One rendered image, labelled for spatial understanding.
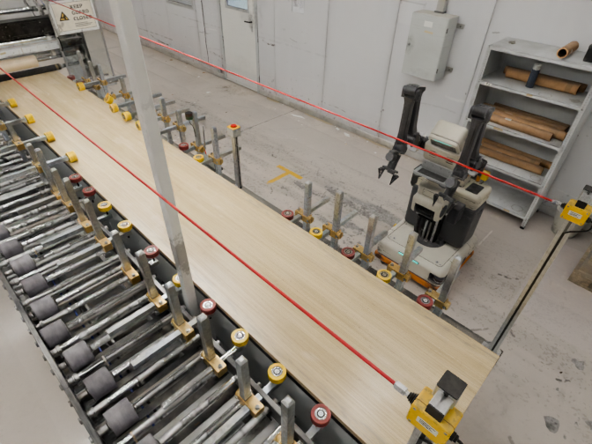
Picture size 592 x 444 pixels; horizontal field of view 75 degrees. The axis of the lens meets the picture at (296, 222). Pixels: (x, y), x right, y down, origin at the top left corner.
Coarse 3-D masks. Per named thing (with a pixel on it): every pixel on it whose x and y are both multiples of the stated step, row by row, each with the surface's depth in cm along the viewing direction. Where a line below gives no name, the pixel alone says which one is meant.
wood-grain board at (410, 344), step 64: (64, 128) 337; (128, 128) 340; (128, 192) 264; (192, 192) 266; (192, 256) 217; (256, 256) 219; (320, 256) 220; (256, 320) 185; (320, 320) 186; (384, 320) 187; (320, 384) 161; (384, 384) 161
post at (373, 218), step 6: (372, 216) 215; (372, 222) 216; (372, 228) 219; (366, 234) 224; (372, 234) 222; (366, 240) 226; (372, 240) 226; (366, 246) 228; (372, 246) 230; (366, 252) 231; (360, 264) 240; (366, 264) 238
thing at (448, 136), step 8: (440, 120) 251; (440, 128) 249; (448, 128) 247; (456, 128) 244; (464, 128) 243; (432, 136) 251; (440, 136) 248; (448, 136) 245; (456, 136) 243; (464, 136) 243; (440, 144) 254; (448, 144) 246; (456, 144) 242; (456, 152) 250
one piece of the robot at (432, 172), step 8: (424, 160) 268; (416, 168) 270; (424, 168) 270; (432, 168) 267; (440, 168) 262; (416, 176) 278; (424, 176) 264; (432, 176) 262; (440, 176) 263; (448, 176) 260; (440, 184) 257
